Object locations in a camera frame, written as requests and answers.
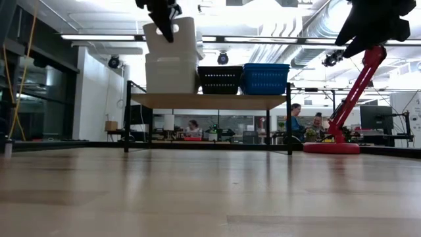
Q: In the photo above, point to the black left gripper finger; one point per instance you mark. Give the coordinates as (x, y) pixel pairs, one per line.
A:
(164, 26)

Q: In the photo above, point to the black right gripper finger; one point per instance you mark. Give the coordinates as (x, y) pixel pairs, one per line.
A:
(358, 48)
(348, 31)

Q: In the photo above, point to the white plastic bin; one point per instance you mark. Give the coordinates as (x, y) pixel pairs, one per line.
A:
(184, 36)
(171, 79)

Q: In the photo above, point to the black plastic basket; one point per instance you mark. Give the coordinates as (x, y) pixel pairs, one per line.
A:
(220, 87)

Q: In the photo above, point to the blue plastic basket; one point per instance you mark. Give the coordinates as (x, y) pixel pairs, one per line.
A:
(266, 85)

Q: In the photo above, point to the black screen behind shelf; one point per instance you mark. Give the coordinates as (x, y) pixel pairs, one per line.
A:
(138, 115)

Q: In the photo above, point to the black ceiling track light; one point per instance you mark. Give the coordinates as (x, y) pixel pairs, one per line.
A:
(332, 59)

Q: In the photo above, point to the black round ceiling spotlight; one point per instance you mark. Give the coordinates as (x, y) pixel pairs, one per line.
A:
(222, 58)
(114, 62)

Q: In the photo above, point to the black beam with light strips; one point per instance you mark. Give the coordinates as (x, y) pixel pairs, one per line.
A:
(98, 37)

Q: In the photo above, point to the black computer monitor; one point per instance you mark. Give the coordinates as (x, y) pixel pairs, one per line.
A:
(376, 116)

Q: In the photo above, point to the person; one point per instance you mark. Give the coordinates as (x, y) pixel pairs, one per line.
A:
(317, 125)
(296, 121)
(194, 129)

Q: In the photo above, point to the small green plant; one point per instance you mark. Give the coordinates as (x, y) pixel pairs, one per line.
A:
(310, 134)

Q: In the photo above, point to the cardboard box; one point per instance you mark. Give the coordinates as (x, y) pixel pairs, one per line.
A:
(111, 125)

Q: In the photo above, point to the silver ventilation duct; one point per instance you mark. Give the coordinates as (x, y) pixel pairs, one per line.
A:
(312, 56)

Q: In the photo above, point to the wooden shelf with black frame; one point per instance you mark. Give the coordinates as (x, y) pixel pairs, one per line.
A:
(210, 102)

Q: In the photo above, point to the black metal rig frame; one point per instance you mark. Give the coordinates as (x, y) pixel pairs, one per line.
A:
(98, 145)

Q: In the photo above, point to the grey post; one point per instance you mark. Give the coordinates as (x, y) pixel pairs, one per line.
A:
(8, 148)

